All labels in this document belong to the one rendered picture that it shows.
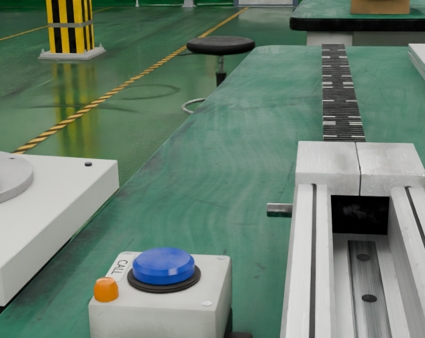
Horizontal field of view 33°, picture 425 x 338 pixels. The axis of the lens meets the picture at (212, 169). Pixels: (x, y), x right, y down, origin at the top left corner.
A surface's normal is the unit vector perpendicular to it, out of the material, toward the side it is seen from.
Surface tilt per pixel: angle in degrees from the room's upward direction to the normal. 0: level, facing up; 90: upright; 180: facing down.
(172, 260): 3
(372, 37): 90
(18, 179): 1
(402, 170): 0
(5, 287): 90
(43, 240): 90
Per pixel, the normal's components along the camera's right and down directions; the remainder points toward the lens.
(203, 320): -0.14, 0.30
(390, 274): -0.02, -0.95
